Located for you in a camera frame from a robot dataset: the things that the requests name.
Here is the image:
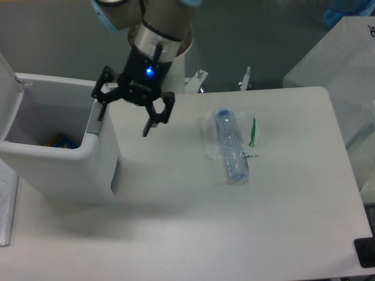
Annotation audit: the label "clear plastic wrapper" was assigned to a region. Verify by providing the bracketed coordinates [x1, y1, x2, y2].
[201, 109, 260, 160]

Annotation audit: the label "clear plastic water bottle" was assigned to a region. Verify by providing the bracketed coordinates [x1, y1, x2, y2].
[215, 108, 249, 185]

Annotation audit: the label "blue object top right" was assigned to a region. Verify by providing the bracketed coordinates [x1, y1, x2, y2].
[323, 0, 374, 29]

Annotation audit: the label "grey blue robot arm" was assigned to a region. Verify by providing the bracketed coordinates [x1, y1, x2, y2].
[91, 1, 201, 136]

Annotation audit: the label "metal clamp bolt right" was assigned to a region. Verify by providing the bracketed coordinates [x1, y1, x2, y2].
[238, 66, 251, 91]

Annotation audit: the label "colourful packet inside bin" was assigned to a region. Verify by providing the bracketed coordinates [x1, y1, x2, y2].
[43, 133, 79, 149]

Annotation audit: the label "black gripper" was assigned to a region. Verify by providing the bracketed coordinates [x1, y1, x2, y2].
[90, 46, 176, 138]

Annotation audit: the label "white plastic trash can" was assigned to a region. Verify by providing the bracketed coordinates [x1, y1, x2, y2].
[1, 59, 121, 204]

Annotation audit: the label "black device at corner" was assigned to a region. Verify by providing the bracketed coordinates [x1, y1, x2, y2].
[354, 237, 375, 268]

